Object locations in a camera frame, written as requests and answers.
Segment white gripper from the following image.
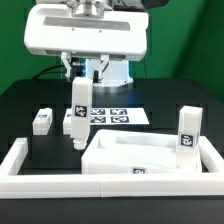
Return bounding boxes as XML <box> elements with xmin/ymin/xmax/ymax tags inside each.
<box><xmin>24</xmin><ymin>4</ymin><xmax>149</xmax><ymax>83</ymax></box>

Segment white U-shaped fence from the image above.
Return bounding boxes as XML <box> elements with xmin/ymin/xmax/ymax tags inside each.
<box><xmin>0</xmin><ymin>137</ymin><xmax>224</xmax><ymax>199</ymax></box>

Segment white desk top tray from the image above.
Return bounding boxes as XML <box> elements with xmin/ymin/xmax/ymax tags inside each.
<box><xmin>81</xmin><ymin>129</ymin><xmax>202</xmax><ymax>174</ymax></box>

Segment tag marker plate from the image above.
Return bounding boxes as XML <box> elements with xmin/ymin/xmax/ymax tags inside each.
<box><xmin>91</xmin><ymin>108</ymin><xmax>149</xmax><ymax>125</ymax></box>

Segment black cables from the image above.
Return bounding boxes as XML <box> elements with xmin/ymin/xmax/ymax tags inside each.
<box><xmin>31</xmin><ymin>64</ymin><xmax>68</xmax><ymax>80</ymax></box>

